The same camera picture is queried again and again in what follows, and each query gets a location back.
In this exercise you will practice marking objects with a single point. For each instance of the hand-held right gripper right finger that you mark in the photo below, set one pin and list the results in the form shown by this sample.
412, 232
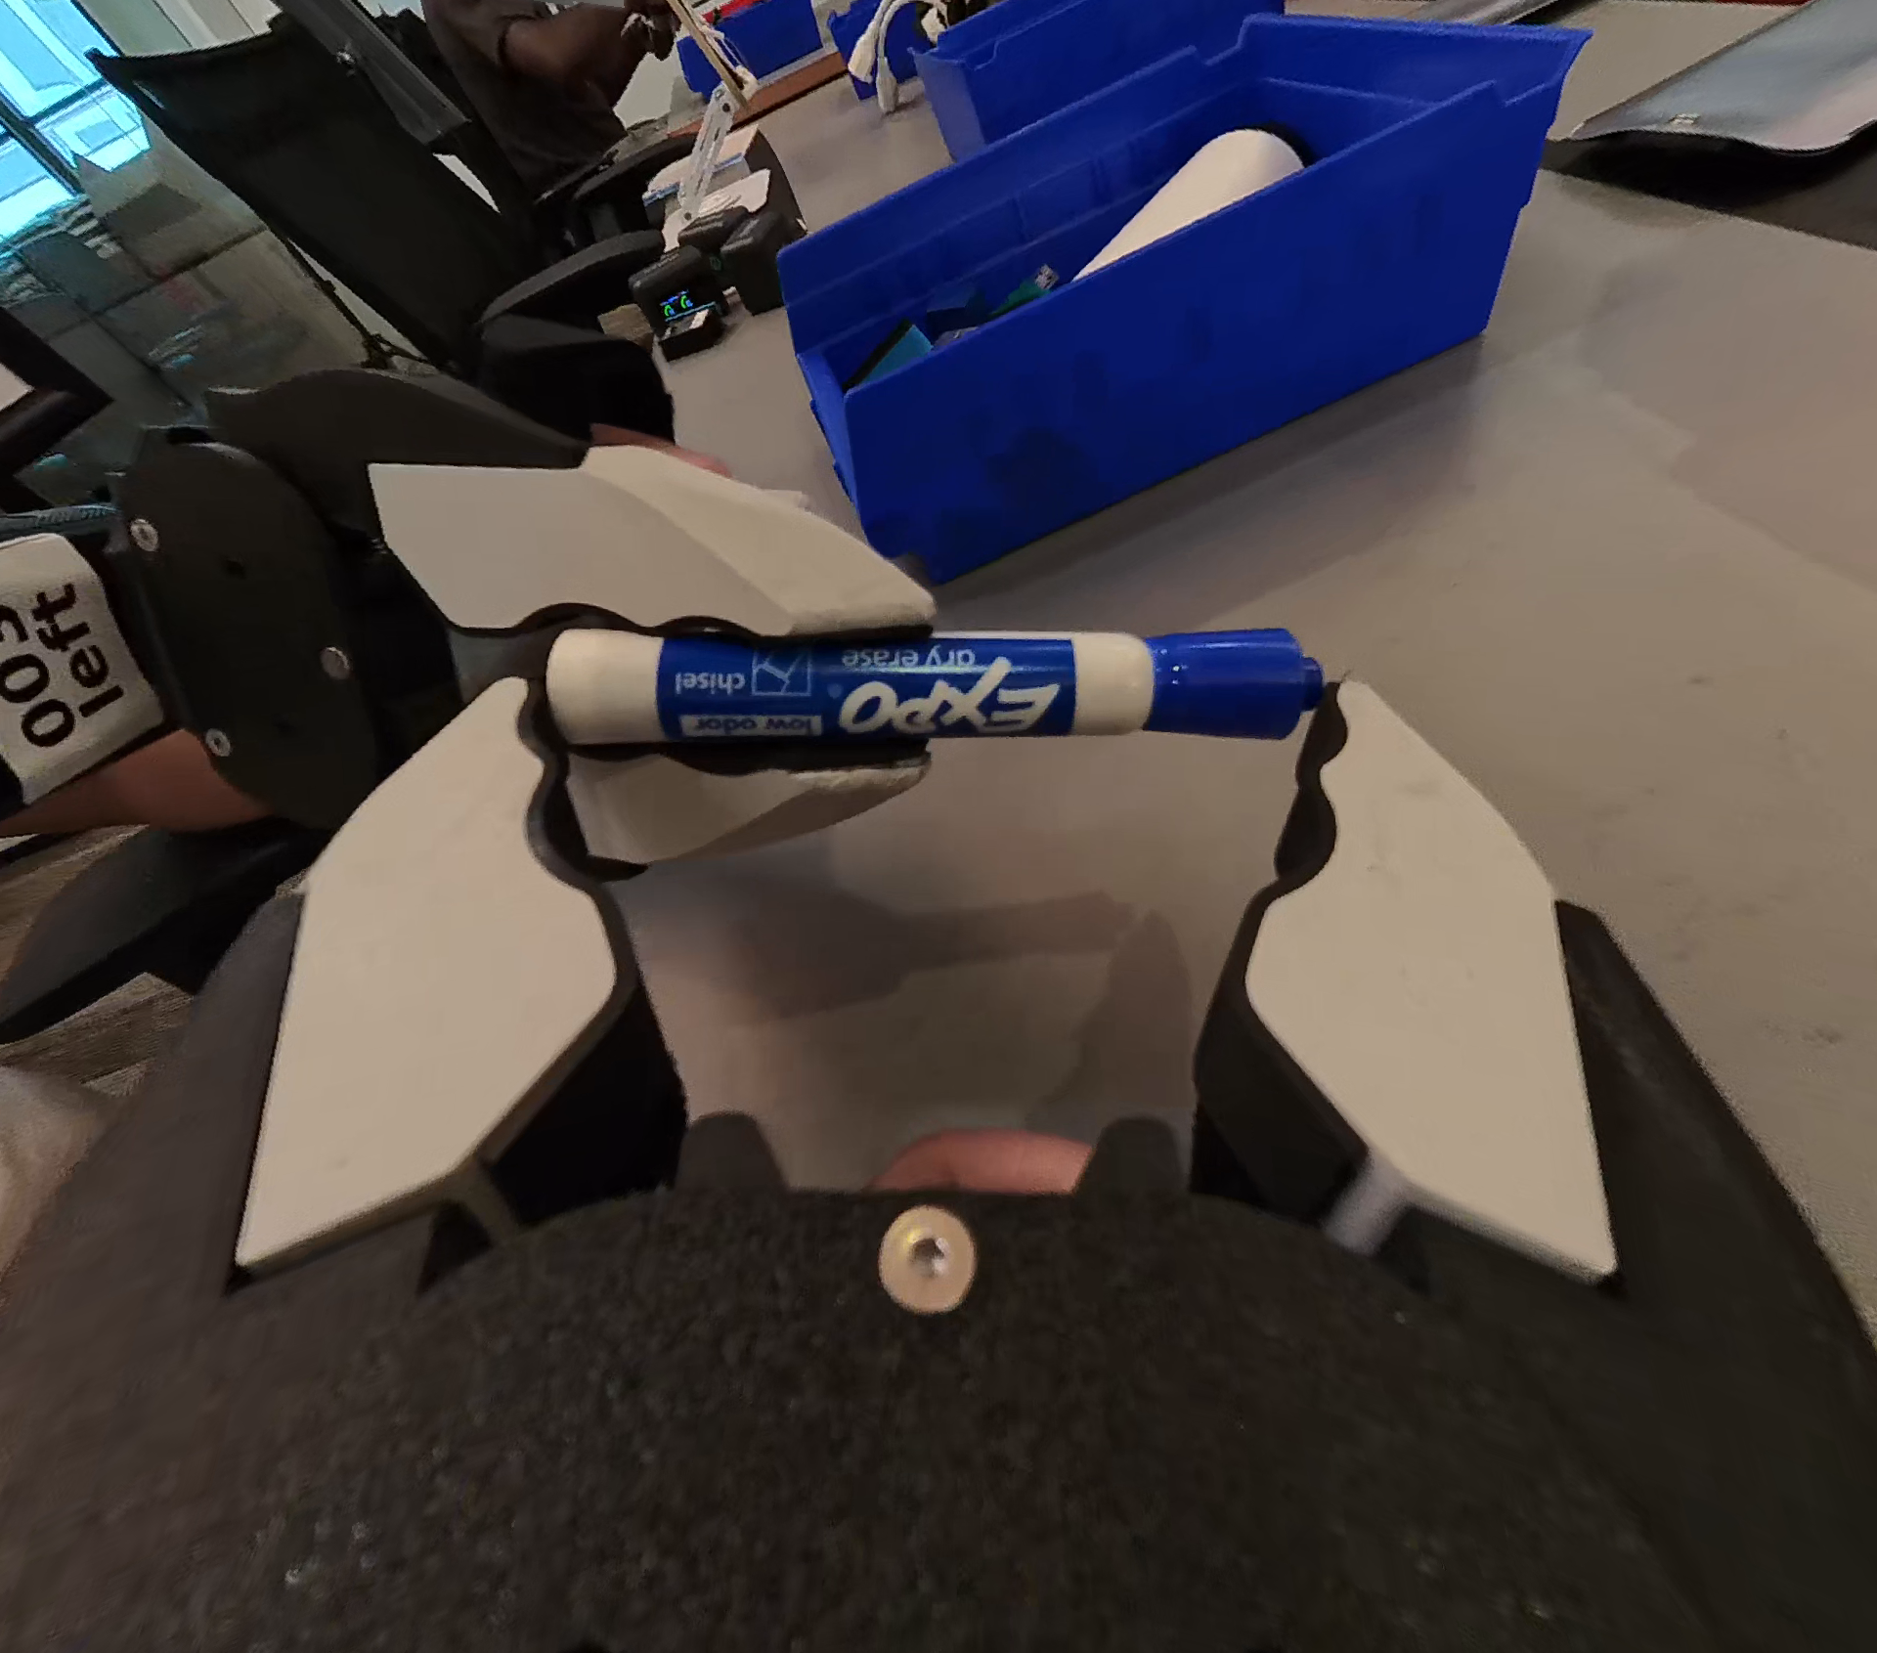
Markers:
1421, 994

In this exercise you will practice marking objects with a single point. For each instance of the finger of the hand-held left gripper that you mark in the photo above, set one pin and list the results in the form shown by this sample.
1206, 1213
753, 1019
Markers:
704, 804
629, 541

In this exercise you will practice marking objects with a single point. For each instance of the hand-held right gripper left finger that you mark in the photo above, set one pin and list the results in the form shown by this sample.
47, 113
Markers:
424, 980

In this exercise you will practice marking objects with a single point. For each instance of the blue whiteboard marker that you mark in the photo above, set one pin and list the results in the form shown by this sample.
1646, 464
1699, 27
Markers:
880, 687

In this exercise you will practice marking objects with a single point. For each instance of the blue black whiteboard eraser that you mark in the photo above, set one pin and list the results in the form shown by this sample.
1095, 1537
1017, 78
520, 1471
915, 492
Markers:
893, 357

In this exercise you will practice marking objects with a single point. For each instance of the blue plastic bin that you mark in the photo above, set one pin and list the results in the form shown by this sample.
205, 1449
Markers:
1173, 363
1114, 40

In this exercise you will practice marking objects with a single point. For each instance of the person's left forearm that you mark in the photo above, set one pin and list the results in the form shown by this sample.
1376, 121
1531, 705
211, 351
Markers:
147, 804

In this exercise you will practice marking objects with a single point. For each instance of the black device green display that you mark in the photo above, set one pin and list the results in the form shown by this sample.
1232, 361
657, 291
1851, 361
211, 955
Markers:
682, 312

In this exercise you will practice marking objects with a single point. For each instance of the black box device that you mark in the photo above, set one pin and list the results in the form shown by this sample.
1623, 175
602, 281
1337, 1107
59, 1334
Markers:
762, 253

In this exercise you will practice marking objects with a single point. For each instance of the wooden stick white stand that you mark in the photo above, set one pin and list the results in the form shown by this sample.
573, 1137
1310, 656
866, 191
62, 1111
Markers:
717, 115

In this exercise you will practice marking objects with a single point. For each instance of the small blue bin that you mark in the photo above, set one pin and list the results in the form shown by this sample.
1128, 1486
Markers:
762, 27
917, 56

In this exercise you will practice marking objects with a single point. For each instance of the white device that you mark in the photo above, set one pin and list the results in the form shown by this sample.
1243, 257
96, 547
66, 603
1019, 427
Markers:
1202, 195

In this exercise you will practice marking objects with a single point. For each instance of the dark flat mat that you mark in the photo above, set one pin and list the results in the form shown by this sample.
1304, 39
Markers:
1730, 99

